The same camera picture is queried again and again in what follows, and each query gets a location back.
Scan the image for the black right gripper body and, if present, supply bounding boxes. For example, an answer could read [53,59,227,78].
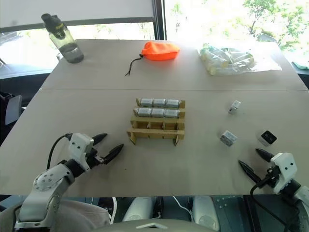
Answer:
[257,166,281,189]

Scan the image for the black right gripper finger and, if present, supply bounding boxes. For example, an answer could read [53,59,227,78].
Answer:
[238,159,262,186]
[255,148,275,162]

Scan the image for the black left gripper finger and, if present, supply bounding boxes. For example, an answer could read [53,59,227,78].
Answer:
[92,133,108,146]
[104,144,125,165]

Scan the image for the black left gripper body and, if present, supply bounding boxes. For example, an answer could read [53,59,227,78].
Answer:
[85,144,110,170]

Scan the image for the cardboard battery rack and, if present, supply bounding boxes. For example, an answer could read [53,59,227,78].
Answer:
[126,97,187,146]

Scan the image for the white rounded robot leg shell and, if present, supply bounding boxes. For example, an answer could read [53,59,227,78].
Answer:
[192,195,221,232]
[122,196,155,223]

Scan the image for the beige cloth cover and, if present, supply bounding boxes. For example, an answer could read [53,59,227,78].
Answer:
[0,200,110,232]

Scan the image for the grey robot torso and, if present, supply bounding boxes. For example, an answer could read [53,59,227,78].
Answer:
[95,218,219,232]

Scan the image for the grey chair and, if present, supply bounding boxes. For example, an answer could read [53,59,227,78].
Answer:
[0,91,24,126]

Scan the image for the green object at table edge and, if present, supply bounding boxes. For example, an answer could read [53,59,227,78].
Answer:
[291,60,309,71]

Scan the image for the clear bottle with black lid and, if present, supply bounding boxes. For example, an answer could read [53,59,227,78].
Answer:
[41,13,85,64]

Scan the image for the clear plastic bag of items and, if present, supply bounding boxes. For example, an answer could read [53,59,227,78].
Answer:
[197,43,282,76]

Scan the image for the white roller blind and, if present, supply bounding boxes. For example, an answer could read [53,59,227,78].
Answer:
[0,0,155,28]

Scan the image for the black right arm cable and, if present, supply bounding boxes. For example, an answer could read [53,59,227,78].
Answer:
[249,177,309,232]

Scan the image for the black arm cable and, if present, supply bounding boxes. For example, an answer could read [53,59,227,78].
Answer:
[46,133,73,170]
[249,177,309,232]

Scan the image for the white black charger block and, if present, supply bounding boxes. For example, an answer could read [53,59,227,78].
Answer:
[256,130,278,147]

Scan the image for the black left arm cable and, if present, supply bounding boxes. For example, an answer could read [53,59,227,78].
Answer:
[46,133,73,170]

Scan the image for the white cable under table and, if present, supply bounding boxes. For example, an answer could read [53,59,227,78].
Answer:
[108,197,118,227]
[172,196,194,216]

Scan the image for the small white cube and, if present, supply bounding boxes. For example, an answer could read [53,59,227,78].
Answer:
[227,100,242,116]

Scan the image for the orange drawstring pouch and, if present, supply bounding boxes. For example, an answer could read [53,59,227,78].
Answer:
[125,41,181,77]

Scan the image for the dark window frame post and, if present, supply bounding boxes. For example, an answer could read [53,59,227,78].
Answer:
[154,0,168,41]

